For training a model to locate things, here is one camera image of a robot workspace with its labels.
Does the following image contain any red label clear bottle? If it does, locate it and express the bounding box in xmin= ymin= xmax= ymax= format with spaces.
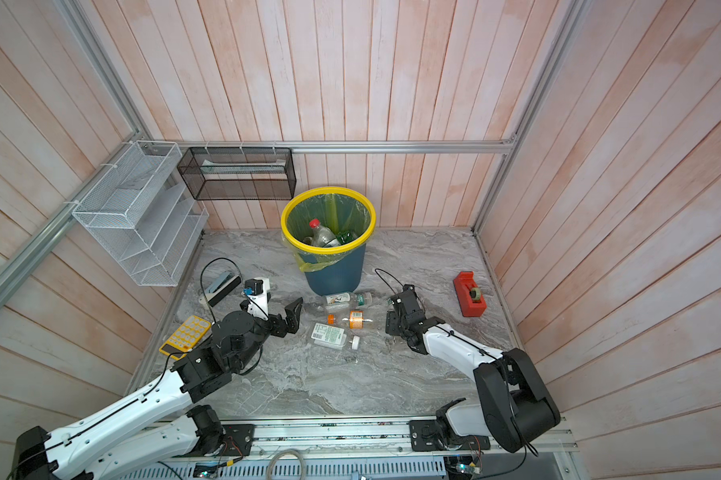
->
xmin=304 ymin=218 xmax=342 ymax=248

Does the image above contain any green plastic bottle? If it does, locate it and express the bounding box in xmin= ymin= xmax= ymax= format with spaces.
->
xmin=336 ymin=230 xmax=358 ymax=245

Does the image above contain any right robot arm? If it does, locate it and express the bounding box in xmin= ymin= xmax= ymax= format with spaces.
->
xmin=385 ymin=284 xmax=561 ymax=453

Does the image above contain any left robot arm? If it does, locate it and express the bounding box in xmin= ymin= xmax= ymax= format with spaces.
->
xmin=8 ymin=298 xmax=304 ymax=479

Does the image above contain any clear bottle by bin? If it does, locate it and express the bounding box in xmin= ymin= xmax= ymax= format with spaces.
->
xmin=324 ymin=292 xmax=373 ymax=312

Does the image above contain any teal bin with yellow rim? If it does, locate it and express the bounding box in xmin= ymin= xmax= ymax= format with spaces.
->
xmin=280 ymin=187 xmax=376 ymax=296

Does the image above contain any yellow-green plastic bin liner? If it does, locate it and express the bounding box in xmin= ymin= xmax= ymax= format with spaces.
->
xmin=280 ymin=187 xmax=376 ymax=273

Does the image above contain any white label square bottle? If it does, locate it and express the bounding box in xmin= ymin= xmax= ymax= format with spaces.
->
xmin=310 ymin=323 xmax=348 ymax=350

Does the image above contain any orange label clear bottle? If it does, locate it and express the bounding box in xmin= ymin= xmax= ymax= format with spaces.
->
xmin=326 ymin=310 xmax=374 ymax=330

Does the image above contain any yellow keypad calculator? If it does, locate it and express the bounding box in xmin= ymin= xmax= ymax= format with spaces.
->
xmin=158 ymin=316 xmax=212 ymax=360

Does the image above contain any blue and white stapler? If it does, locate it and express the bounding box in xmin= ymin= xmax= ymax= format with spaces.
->
xmin=200 ymin=271 xmax=242 ymax=308

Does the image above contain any red tape dispenser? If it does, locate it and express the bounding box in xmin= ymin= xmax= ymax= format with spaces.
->
xmin=453 ymin=271 xmax=487 ymax=318

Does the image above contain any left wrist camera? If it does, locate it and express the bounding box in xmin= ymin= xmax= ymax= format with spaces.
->
xmin=242 ymin=277 xmax=270 ymax=320

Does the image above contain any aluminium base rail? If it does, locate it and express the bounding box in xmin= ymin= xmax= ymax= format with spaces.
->
xmin=130 ymin=416 xmax=589 ymax=479

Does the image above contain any white wire mesh shelf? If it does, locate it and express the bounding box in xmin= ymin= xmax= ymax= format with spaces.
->
xmin=72 ymin=141 xmax=208 ymax=287

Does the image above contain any black wire mesh basket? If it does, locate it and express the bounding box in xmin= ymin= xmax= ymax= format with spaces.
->
xmin=178 ymin=146 xmax=296 ymax=201

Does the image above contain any horizontal aluminium wall rail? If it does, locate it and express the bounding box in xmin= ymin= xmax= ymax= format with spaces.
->
xmin=137 ymin=139 xmax=514 ymax=155

